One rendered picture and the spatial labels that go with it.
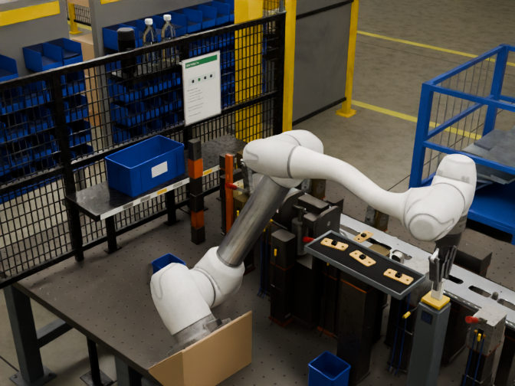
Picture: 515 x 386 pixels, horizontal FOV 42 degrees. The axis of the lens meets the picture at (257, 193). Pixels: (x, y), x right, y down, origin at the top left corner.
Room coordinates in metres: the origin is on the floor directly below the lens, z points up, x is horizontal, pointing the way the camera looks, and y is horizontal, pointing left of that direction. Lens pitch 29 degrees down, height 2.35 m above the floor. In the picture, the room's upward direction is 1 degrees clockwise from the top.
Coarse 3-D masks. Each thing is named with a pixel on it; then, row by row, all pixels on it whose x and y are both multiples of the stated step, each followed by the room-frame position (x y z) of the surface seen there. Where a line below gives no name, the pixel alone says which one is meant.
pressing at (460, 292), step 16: (256, 176) 2.64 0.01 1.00; (288, 192) 2.49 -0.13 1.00; (352, 224) 2.24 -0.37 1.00; (368, 224) 2.24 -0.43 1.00; (384, 240) 2.12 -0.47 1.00; (400, 240) 2.13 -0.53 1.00; (464, 272) 1.93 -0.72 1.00; (448, 288) 1.83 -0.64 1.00; (464, 288) 1.84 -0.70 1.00; (480, 288) 1.84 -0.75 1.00; (496, 288) 1.84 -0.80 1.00; (464, 304) 1.75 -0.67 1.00; (480, 304) 1.75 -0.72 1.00; (496, 304) 1.75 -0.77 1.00; (512, 304) 1.76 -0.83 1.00; (512, 320) 1.67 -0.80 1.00
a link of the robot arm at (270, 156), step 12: (252, 144) 1.88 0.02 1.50; (264, 144) 1.85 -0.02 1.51; (276, 144) 1.84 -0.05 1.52; (288, 144) 1.83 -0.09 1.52; (252, 156) 1.85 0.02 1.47; (264, 156) 1.82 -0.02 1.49; (276, 156) 1.80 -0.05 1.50; (288, 156) 1.79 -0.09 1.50; (252, 168) 1.85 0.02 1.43; (264, 168) 1.81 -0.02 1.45; (276, 168) 1.79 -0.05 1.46
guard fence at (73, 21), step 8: (8, 0) 9.46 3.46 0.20; (264, 0) 6.58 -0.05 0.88; (72, 8) 8.56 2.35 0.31; (264, 8) 6.58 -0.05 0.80; (72, 16) 8.55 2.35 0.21; (72, 24) 8.55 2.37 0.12; (88, 24) 8.36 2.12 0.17; (72, 32) 8.55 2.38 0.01; (80, 32) 8.57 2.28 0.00; (352, 112) 5.91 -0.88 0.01
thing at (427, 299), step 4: (424, 296) 1.58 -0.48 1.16; (428, 296) 1.58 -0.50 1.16; (444, 296) 1.58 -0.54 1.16; (424, 300) 1.56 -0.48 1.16; (428, 300) 1.56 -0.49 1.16; (432, 300) 1.56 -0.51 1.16; (436, 300) 1.56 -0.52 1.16; (440, 300) 1.56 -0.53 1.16; (444, 300) 1.56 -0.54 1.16; (448, 300) 1.57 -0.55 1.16; (428, 304) 1.55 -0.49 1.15; (432, 304) 1.54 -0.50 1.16; (436, 304) 1.54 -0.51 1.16; (440, 304) 1.54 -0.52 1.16; (444, 304) 1.55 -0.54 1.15; (436, 308) 1.53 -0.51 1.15; (440, 308) 1.53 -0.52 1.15
